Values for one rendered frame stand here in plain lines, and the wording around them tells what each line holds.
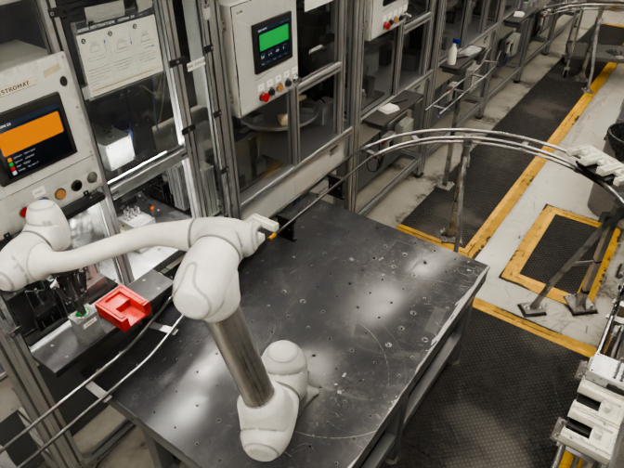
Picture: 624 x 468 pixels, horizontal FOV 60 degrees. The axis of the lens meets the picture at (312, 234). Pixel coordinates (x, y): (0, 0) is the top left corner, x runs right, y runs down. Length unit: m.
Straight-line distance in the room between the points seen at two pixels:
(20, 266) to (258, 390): 0.74
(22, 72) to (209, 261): 0.76
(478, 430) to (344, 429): 1.04
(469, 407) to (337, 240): 1.06
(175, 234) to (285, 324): 0.90
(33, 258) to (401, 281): 1.54
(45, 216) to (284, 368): 0.86
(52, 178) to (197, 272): 0.70
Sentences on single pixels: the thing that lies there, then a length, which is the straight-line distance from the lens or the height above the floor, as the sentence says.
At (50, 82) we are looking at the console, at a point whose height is 1.76.
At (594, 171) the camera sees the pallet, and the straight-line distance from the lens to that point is 3.29.
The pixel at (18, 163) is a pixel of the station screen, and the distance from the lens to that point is 1.78.
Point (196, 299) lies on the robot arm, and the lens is 1.33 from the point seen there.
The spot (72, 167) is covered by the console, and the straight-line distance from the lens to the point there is 1.90.
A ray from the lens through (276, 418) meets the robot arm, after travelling 1.72.
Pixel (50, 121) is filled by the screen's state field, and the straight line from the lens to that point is 1.79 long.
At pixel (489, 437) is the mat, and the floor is 0.01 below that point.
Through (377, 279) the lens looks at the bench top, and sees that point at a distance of 2.51.
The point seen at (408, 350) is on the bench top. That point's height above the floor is 0.68.
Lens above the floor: 2.37
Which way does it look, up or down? 38 degrees down
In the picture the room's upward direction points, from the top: 1 degrees counter-clockwise
